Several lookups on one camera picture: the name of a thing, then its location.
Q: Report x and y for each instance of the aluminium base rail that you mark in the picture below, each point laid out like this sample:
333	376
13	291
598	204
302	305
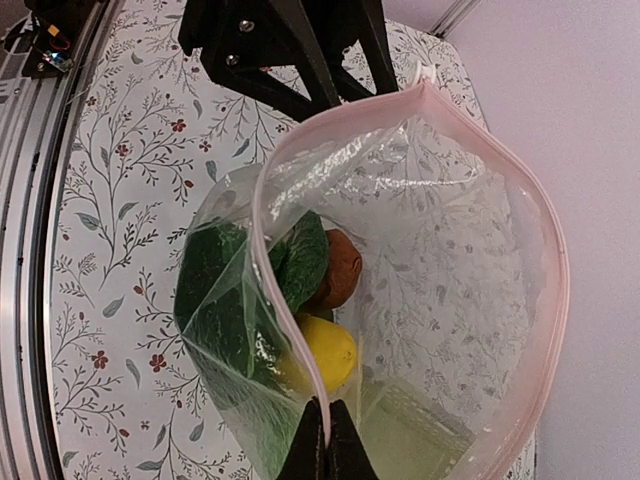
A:
39	119

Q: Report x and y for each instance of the clear zip top bag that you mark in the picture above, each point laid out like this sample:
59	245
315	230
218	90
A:
386	171

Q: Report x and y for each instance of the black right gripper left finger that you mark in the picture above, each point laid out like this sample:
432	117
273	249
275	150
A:
306	457

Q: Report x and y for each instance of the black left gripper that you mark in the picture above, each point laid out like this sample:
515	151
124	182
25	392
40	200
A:
239	40

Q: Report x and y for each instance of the floral patterned table mat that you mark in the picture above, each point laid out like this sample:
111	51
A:
153	137

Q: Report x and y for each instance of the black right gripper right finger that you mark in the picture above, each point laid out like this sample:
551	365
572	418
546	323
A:
346	458

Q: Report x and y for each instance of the beige perforated plastic basket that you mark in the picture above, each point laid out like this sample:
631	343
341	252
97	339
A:
408	436

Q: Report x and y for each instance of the green white bok choy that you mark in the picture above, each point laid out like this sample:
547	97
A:
224	317

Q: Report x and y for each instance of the left aluminium corner post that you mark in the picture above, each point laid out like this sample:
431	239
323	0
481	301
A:
452	17

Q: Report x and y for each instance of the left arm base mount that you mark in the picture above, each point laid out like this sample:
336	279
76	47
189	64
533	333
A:
51	32

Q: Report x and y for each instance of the yellow lemon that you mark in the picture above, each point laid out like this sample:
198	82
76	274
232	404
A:
333	348

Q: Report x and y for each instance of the brown potato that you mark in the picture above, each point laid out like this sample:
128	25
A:
342	275

